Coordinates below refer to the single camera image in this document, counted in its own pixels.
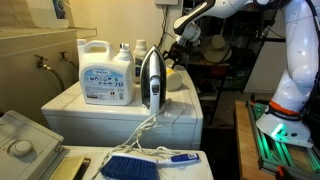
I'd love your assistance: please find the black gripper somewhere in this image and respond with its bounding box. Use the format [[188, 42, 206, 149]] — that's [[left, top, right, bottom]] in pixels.
[[163, 42, 188, 64]]

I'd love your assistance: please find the blue and white hand brush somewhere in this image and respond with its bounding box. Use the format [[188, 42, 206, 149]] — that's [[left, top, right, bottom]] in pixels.
[[100, 153, 200, 180]]

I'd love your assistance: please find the large white detergent jug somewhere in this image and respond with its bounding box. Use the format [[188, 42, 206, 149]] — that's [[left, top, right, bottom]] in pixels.
[[77, 40, 135, 106]]

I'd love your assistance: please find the white front-load washing machine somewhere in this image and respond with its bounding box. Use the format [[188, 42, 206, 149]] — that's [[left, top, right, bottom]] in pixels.
[[41, 66, 203, 150]]

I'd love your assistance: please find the black and white clothes iron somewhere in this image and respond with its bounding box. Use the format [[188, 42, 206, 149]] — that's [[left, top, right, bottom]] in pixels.
[[140, 45, 166, 115]]

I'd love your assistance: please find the white iron power cord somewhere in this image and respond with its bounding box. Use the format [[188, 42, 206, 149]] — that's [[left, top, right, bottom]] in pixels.
[[90, 98, 186, 180]]

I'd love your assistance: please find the white top-load washer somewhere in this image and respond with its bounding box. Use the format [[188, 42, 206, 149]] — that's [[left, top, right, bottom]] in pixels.
[[0, 111, 214, 180]]

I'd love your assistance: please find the wall water faucet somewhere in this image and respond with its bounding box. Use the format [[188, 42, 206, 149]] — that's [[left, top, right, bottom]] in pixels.
[[34, 54, 66, 93], [59, 51, 78, 71]]

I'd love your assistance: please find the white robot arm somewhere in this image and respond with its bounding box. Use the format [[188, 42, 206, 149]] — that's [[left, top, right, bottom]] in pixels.
[[173, 0, 320, 148]]

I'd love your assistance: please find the green-lit aluminium base frame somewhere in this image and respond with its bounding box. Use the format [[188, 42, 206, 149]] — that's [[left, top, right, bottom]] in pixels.
[[246, 101, 320, 180]]

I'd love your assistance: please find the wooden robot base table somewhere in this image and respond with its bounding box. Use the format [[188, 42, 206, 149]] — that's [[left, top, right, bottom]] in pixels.
[[234, 100, 275, 180]]

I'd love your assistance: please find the black metal shelf rack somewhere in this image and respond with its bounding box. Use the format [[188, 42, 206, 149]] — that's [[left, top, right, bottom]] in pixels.
[[183, 11, 284, 123]]

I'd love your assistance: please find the straw hat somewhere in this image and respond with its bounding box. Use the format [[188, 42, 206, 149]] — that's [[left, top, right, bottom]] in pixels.
[[202, 34, 232, 63]]

